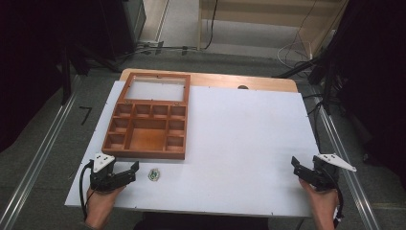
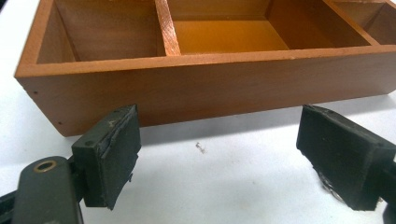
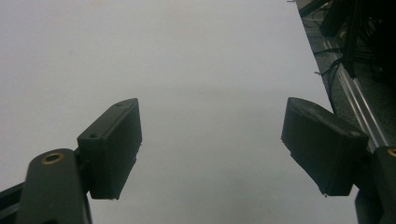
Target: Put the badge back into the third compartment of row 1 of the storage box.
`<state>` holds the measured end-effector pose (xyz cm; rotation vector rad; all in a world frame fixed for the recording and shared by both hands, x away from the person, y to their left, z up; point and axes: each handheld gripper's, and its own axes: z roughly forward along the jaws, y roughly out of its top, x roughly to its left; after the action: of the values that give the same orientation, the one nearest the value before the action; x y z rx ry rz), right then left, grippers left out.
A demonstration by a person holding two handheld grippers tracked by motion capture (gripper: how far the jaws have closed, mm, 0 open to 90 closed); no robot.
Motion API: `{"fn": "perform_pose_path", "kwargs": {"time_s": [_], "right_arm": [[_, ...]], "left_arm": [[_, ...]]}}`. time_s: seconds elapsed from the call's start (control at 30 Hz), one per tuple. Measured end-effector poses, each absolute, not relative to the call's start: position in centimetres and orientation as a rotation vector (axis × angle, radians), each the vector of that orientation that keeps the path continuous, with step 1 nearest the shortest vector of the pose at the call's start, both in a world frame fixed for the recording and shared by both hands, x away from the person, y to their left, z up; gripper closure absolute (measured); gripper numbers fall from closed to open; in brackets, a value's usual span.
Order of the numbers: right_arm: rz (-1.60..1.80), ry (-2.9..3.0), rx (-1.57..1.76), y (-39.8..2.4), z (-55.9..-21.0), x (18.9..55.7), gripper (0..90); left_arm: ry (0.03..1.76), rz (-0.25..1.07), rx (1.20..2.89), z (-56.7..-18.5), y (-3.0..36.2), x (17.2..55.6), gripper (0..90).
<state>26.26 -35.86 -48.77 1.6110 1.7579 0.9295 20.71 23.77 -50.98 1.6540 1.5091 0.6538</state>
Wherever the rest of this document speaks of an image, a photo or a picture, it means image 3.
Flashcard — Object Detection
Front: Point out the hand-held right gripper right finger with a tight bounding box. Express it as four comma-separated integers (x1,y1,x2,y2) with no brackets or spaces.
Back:
280,96,370,197

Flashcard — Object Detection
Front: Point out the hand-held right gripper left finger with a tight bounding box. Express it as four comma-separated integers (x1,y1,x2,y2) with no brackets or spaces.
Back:
77,97,143,201

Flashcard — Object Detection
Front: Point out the black stand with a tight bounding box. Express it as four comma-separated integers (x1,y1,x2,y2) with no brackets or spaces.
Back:
318,0,396,79

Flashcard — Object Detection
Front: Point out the aluminium frame rail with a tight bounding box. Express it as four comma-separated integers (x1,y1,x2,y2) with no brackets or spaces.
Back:
320,35,391,153

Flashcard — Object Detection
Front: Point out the black cable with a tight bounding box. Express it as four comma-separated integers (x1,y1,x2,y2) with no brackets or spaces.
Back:
313,47,345,114

